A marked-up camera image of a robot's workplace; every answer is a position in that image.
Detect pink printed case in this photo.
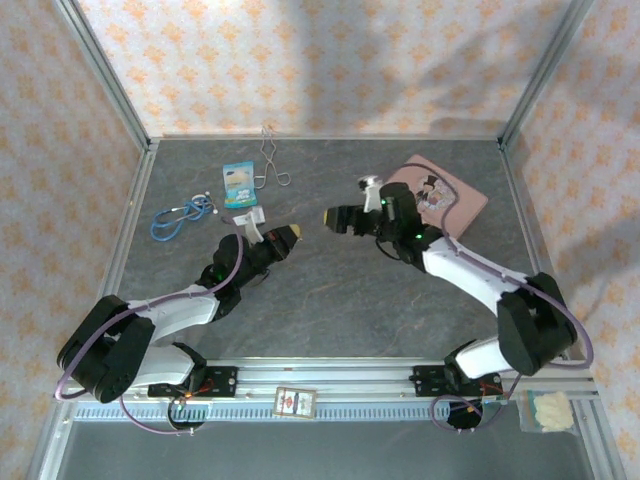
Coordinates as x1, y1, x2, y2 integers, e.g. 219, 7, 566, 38
387, 153, 490, 240

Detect blue snack packet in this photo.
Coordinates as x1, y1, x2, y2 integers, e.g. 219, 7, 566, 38
221, 159, 262, 210

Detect wide aluminium base rail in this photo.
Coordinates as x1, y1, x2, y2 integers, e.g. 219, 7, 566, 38
57, 357, 599, 402

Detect metal wire tongs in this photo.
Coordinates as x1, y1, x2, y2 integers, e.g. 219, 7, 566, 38
252, 124, 292, 190

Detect aluminium side rail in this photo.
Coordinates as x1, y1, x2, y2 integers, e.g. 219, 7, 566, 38
498, 141, 571, 361
97, 142, 161, 301

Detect blue stethoscope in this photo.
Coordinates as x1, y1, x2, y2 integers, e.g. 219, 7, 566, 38
150, 192, 221, 243

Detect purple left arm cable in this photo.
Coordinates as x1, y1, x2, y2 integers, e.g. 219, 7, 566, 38
53, 232, 246, 437

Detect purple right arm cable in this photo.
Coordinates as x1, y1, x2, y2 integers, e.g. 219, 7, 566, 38
378, 169, 595, 435

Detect clear bag with white contents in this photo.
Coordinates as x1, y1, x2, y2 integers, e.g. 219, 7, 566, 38
517, 389, 575, 434

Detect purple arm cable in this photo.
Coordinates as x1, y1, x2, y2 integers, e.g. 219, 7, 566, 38
53, 232, 246, 437
378, 169, 595, 435

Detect grey slotted cable duct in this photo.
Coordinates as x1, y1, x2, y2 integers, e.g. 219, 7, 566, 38
72, 402, 521, 422

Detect small framed card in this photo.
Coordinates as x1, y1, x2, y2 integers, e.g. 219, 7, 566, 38
273, 385, 319, 420

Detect aluminium frame post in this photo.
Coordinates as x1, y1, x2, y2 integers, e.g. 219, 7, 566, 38
499, 0, 596, 149
52, 0, 154, 151

